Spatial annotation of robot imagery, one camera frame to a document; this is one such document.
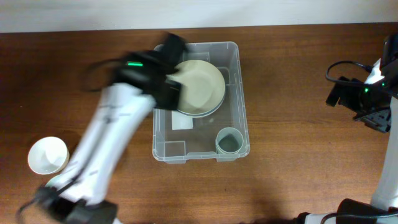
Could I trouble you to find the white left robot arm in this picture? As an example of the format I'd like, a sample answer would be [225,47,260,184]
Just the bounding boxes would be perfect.
[32,50,184,223]

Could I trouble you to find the clear plastic storage container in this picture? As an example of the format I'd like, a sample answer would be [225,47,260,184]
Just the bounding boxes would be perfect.
[152,42,250,164]

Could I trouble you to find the blue bowl plate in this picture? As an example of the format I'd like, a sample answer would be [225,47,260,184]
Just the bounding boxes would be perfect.
[177,94,225,118]

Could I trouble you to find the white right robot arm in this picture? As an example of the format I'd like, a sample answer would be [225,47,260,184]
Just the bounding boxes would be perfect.
[293,55,397,224]

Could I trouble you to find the white bowl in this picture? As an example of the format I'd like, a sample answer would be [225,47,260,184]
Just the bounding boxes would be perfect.
[27,136,70,175]

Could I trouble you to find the light green bowl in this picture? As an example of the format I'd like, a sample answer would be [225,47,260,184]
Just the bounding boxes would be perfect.
[45,174,63,188]

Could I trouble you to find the grey cup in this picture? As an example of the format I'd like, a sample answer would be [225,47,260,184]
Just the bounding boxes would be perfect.
[215,127,244,154]

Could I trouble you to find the white label in container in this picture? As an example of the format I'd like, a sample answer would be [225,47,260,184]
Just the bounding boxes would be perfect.
[171,111,193,131]

